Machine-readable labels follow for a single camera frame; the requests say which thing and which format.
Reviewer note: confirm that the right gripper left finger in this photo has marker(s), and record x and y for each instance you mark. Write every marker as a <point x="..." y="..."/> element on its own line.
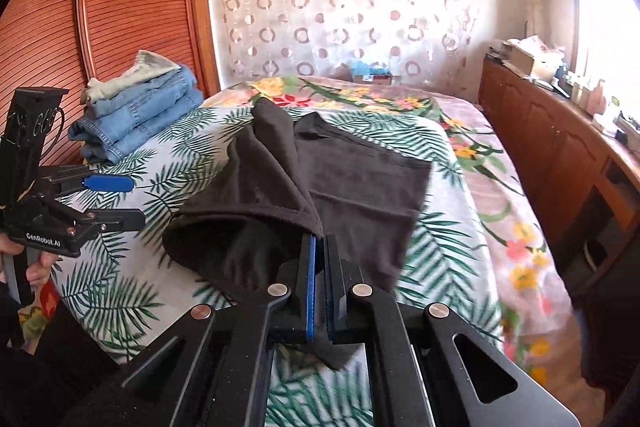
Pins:
<point x="211" y="368"/>

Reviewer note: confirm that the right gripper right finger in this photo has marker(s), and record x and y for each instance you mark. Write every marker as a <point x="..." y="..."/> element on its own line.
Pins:
<point x="428" y="366"/>

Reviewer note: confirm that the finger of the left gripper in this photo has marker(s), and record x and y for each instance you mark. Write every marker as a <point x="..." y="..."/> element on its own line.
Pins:
<point x="97" y="181"/>
<point x="112" y="220"/>

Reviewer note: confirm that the black shorts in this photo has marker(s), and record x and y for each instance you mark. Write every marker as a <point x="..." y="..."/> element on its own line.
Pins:
<point x="287" y="178"/>

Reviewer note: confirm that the person's left hand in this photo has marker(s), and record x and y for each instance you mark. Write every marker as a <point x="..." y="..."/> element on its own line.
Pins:
<point x="38" y="272"/>

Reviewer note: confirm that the folded dark blue jeans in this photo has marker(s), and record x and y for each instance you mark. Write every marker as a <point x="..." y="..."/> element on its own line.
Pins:
<point x="112" y="137"/>

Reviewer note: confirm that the palm leaf print bedsheet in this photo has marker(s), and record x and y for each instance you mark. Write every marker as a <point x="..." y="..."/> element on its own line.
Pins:
<point x="124" y="289"/>

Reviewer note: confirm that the floral pink blanket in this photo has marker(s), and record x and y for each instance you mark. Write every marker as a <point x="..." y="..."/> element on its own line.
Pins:
<point x="500" y="186"/>

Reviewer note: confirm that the folded grey-green pants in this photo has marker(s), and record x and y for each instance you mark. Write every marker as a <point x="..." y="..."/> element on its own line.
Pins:
<point x="147" y="66"/>

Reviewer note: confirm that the folded light blue jeans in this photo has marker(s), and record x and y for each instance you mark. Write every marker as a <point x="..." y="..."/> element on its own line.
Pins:
<point x="181" y="77"/>

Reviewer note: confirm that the wooden louvered wardrobe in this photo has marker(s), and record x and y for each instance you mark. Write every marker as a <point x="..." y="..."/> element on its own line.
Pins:
<point x="64" y="43"/>

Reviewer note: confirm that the wooden sideboard cabinet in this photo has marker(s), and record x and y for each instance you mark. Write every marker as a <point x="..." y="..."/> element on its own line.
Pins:
<point x="581" y="184"/>

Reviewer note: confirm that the circle pattern sheer curtain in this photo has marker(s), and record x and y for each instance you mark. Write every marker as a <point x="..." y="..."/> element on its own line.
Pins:
<point x="419" y="40"/>

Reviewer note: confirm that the blue bag in box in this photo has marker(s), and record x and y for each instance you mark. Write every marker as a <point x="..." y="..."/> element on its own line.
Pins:
<point x="376" y="73"/>

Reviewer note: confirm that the cardboard box on cabinet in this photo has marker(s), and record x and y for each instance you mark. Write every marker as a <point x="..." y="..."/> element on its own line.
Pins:
<point x="533" y="58"/>

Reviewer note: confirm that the window with wooden frame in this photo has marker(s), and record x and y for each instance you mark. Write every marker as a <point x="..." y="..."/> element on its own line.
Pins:
<point x="608" y="47"/>

